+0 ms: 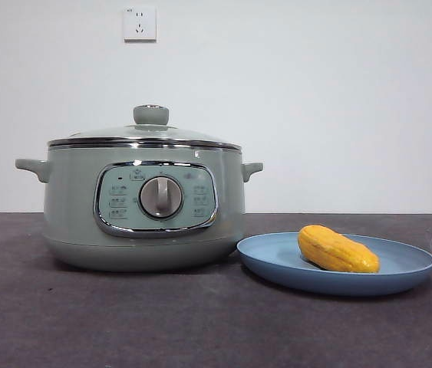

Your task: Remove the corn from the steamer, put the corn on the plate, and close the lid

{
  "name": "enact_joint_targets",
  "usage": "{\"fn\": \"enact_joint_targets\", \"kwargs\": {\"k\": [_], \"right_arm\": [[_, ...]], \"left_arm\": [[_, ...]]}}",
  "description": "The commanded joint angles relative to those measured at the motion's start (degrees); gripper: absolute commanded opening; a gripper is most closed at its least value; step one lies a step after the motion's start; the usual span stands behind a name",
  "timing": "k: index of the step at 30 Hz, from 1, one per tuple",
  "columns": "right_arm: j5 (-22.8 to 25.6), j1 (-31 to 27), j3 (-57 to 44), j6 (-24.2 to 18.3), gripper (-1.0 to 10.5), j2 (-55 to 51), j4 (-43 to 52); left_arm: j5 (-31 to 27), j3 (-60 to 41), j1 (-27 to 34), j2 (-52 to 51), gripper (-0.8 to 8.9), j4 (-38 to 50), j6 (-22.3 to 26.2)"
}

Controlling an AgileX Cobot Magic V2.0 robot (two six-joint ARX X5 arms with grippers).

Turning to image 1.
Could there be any glass lid with green knob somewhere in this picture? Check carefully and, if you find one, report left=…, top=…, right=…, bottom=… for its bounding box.
left=48, top=104, right=242, bottom=150

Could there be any yellow corn cob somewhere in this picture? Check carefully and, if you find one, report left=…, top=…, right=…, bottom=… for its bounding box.
left=297, top=225, right=381, bottom=274

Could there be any light blue round plate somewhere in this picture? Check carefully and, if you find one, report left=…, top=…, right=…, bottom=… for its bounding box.
left=236, top=231, right=432, bottom=296

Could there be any pale green electric steamer pot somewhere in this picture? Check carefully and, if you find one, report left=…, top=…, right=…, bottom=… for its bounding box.
left=15, top=147, right=264, bottom=272

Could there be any white wall power socket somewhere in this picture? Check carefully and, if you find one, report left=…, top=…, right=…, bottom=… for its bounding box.
left=124, top=6, right=157, bottom=43

